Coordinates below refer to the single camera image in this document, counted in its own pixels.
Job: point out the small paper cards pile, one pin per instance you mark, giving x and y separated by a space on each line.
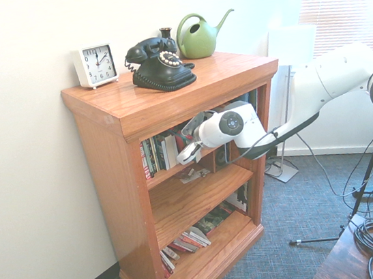
193 174

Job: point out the red paperback book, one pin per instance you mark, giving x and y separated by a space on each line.
166 264

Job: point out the black metal stand leg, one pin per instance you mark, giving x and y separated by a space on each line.
316 240

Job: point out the white and black cover book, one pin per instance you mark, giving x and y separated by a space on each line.
240 199

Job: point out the dark round speaker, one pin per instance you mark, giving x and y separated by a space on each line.
222 157

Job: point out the wooden bookshelf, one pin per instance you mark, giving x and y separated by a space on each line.
117 190

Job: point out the white floor lamp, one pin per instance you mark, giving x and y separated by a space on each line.
292 44

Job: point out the black vintage rotary telephone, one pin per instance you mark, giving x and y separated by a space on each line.
160 70

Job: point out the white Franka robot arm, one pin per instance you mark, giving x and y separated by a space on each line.
336 75

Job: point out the dark green hardcover book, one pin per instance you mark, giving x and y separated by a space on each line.
253 101

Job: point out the white and grey book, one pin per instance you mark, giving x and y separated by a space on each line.
186 244

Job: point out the dark small vase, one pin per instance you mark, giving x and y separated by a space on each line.
167 37

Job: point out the teal and orange paperback book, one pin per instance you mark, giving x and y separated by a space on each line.
182 138

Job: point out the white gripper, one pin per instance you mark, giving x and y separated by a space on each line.
191 150

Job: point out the green watering can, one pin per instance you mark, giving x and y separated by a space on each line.
197 40

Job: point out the black spine book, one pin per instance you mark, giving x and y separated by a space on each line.
152 157

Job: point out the dark red green cover book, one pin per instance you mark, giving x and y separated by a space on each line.
214 219

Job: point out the green spine book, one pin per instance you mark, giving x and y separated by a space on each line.
159 153

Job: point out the white square alarm clock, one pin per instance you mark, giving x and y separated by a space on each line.
97 65

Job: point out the red and white spine book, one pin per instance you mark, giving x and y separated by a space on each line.
145 162

